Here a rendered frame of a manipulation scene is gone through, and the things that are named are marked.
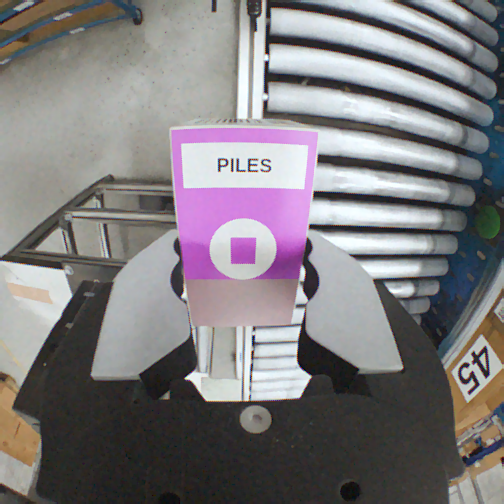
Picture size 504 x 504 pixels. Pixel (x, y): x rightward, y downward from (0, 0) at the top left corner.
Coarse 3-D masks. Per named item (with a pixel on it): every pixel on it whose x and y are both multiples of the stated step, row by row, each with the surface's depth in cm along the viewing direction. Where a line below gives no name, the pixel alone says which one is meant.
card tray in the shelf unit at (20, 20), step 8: (40, 0) 38; (48, 0) 35; (56, 0) 37; (64, 0) 39; (72, 0) 41; (80, 0) 43; (32, 8) 35; (40, 8) 37; (48, 8) 39; (56, 8) 42; (16, 16) 34; (24, 16) 37; (32, 16) 39; (40, 16) 42; (0, 24) 34; (8, 24) 36; (16, 24) 39; (24, 24) 42
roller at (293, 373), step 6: (252, 372) 72; (258, 372) 72; (264, 372) 72; (270, 372) 72; (276, 372) 72; (282, 372) 72; (288, 372) 72; (294, 372) 72; (300, 372) 72; (252, 378) 72; (258, 378) 72; (264, 378) 72; (270, 378) 72; (276, 378) 72; (282, 378) 72; (288, 378) 72; (294, 378) 73; (300, 378) 73
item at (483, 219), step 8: (488, 208) 38; (480, 216) 41; (488, 216) 38; (496, 216) 36; (480, 224) 41; (488, 224) 39; (496, 224) 36; (480, 232) 41; (488, 232) 39; (496, 232) 37
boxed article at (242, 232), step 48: (192, 144) 9; (240, 144) 9; (288, 144) 9; (192, 192) 10; (240, 192) 10; (288, 192) 10; (192, 240) 11; (240, 240) 11; (288, 240) 11; (192, 288) 12; (240, 288) 12; (288, 288) 12
